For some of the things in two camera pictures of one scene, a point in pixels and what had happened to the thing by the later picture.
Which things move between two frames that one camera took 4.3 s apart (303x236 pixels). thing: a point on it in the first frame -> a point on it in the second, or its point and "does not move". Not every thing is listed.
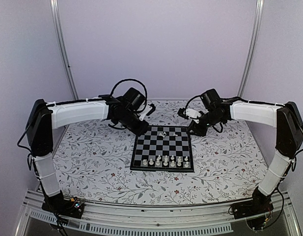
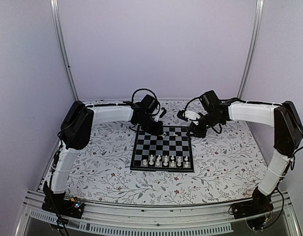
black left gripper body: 128,123 -> 148,127
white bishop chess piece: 166,160 does not move
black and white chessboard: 163,148 does not move
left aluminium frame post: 54,6 does not move
